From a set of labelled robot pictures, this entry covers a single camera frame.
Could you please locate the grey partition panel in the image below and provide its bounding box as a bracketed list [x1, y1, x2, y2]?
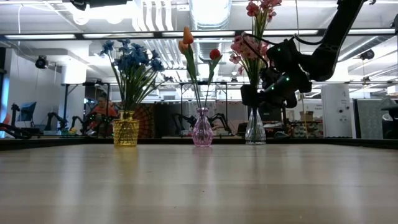
[354, 98, 388, 139]

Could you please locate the silver ceiling air duct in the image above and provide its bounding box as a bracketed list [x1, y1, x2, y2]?
[189, 0, 233, 97]

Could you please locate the thin hanging yellow cable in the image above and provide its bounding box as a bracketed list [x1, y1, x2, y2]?
[294, 0, 308, 138]

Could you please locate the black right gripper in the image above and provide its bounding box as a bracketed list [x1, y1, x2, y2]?
[241, 74, 312, 109]

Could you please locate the blue screen monitor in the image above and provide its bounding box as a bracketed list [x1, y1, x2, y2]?
[17, 101, 37, 123]

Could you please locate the clear glass vase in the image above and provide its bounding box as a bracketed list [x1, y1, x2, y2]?
[244, 107, 267, 146]

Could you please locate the yellow glass vase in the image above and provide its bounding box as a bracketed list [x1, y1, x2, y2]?
[112, 111, 140, 147]

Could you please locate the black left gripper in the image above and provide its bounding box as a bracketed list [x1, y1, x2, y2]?
[62, 0, 133, 12]

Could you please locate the black ceiling spotlight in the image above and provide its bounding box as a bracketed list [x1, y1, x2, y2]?
[359, 49, 376, 61]
[34, 55, 49, 70]

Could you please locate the brown cardboard box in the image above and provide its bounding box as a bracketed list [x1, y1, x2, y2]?
[299, 110, 315, 123]

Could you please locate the black aluminium table frame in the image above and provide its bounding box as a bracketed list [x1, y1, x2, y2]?
[0, 136, 398, 151]

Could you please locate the person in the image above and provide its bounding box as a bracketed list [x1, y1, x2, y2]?
[91, 93, 119, 138]

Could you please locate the purple glass vase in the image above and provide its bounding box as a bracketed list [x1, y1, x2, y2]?
[192, 107, 215, 147]

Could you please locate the black overhead light bar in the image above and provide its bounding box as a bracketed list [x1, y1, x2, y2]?
[0, 28, 398, 40]

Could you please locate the pink artificial flower bunch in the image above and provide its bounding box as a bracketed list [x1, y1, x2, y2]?
[229, 34, 257, 88]
[245, 0, 283, 88]
[245, 35, 271, 88]

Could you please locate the black office chair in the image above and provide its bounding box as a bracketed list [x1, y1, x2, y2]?
[381, 104, 398, 140]

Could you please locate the black computer monitor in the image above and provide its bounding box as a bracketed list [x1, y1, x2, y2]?
[261, 105, 285, 123]

